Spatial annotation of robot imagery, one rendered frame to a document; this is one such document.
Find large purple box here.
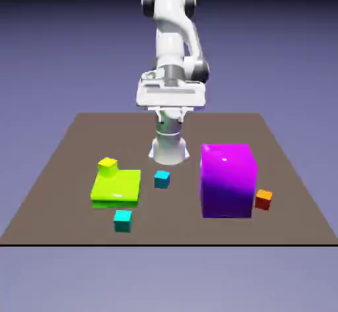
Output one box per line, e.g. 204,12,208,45
199,143,259,219

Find small yellow cube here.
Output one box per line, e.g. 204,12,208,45
97,157,118,178

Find large lime green box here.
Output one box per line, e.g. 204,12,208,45
90,169,142,209

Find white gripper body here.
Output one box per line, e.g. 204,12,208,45
135,78,207,112

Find small cyan cube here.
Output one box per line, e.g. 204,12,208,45
154,170,171,190
113,210,133,233

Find small orange cube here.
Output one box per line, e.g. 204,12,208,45
254,189,273,211

